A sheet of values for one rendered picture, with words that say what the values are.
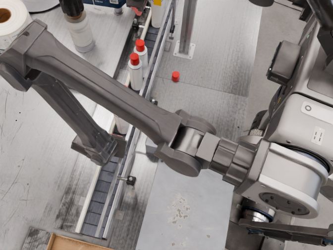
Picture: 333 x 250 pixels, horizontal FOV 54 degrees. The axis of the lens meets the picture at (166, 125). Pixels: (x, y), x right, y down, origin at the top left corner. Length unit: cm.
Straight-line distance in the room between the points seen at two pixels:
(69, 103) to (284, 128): 47
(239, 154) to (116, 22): 108
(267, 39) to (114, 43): 156
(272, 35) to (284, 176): 225
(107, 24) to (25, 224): 90
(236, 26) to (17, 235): 128
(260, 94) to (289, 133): 186
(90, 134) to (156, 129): 29
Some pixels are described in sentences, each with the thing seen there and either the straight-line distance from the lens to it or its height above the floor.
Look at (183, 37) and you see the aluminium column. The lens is 143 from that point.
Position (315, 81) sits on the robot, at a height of 153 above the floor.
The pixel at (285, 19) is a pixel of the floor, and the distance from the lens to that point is 295.
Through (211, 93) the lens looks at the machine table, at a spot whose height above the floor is 83.
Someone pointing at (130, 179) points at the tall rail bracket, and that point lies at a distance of 109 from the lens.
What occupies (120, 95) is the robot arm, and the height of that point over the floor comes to 152.
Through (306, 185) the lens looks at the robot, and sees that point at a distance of 62.
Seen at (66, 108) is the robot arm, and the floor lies 137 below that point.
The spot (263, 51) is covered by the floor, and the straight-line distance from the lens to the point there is 269.
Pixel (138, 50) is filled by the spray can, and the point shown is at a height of 106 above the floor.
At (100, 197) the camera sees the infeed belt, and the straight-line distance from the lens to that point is 121.
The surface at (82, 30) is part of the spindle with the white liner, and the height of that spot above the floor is 102.
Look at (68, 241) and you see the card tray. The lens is 126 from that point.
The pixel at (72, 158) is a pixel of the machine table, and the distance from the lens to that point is 132.
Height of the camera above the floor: 205
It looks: 66 degrees down
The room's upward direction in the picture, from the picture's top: 5 degrees clockwise
